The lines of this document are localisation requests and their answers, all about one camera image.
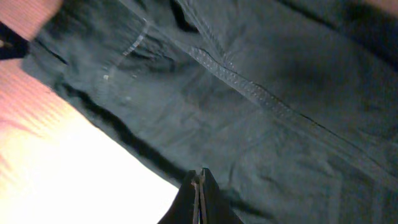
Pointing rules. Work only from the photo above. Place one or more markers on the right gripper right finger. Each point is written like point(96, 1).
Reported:
point(214, 209)

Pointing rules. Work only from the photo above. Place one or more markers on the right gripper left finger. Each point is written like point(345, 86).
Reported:
point(184, 209)

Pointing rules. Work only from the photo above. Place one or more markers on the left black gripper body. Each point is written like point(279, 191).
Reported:
point(12, 45)

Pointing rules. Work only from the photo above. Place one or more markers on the black shorts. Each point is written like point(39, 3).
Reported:
point(292, 104)

